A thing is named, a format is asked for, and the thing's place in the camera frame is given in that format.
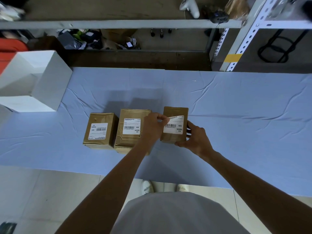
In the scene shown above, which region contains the person's left hand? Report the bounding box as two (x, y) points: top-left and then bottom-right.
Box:
(141, 112), (170, 147)

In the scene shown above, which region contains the person's right hand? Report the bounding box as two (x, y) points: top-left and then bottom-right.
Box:
(174, 120), (215, 158)

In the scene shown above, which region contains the white barcode label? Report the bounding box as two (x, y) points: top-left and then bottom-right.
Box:
(163, 115), (185, 135)
(88, 123), (108, 140)
(122, 117), (141, 135)

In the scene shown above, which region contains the small brown cardboard box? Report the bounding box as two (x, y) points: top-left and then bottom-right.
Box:
(160, 106), (189, 144)

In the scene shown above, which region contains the large cardboard box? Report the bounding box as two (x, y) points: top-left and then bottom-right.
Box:
(114, 109), (152, 155)

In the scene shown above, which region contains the medium brown cardboard box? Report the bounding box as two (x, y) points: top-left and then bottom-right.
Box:
(83, 112), (119, 150)

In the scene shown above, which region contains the white bin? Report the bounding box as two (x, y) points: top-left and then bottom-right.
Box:
(0, 50), (73, 113)

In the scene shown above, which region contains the person's left forearm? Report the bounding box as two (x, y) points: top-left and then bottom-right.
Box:
(55, 141), (156, 234)

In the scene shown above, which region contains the person's right forearm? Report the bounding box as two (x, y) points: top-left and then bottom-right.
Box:
(201, 149), (312, 234)

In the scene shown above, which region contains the person's left white shoe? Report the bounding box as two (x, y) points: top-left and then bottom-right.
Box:
(141, 180), (154, 195)

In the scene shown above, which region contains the person's white shirt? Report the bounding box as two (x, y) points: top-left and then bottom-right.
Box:
(111, 192), (252, 234)

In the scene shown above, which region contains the blue table cloth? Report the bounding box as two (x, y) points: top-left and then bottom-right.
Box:
(0, 67), (312, 197)

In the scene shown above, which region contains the yellow tape strip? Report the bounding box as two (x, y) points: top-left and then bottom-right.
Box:
(224, 54), (243, 63)

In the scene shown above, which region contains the long gray shelf board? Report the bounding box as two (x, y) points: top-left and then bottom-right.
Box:
(0, 19), (242, 30)

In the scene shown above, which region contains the gray plastic bag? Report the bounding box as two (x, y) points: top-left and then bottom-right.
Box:
(56, 30), (87, 50)

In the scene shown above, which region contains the small black device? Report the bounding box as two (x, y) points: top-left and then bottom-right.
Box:
(209, 11), (229, 24)

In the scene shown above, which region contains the white handheld controller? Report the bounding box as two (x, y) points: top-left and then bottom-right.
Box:
(179, 0), (200, 19)

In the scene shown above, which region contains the crinkled brown bag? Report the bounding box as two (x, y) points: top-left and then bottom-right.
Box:
(225, 0), (250, 20)

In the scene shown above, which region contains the small clear plastic bag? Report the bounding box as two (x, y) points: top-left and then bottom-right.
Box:
(267, 0), (299, 19)

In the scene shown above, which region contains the red plastic chair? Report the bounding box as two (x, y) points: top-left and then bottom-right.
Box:
(0, 37), (29, 75)

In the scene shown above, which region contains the black pouch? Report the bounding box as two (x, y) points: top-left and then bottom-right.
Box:
(302, 0), (312, 15)

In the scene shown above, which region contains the dark green bag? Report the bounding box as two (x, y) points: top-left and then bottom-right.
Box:
(0, 222), (17, 234)

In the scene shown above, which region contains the white crumpled cloth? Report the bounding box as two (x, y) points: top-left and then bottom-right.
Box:
(0, 2), (25, 21)

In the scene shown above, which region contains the white perforated shelf post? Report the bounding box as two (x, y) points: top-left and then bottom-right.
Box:
(220, 0), (276, 72)
(214, 28), (229, 57)

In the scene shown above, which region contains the black wire stand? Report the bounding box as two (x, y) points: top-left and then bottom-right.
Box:
(257, 29), (310, 63)

